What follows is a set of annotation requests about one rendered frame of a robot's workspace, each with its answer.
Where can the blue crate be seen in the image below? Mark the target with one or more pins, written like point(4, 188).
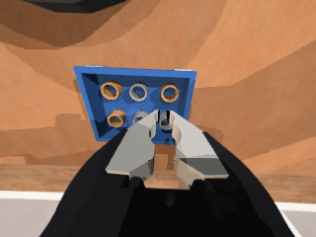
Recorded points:
point(99, 107)

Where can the bronze bushing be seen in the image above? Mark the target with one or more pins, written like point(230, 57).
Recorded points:
point(115, 122)
point(107, 93)
point(171, 98)

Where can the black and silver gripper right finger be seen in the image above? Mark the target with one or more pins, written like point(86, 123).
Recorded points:
point(200, 156)

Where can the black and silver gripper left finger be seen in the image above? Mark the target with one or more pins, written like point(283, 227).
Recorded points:
point(129, 154)

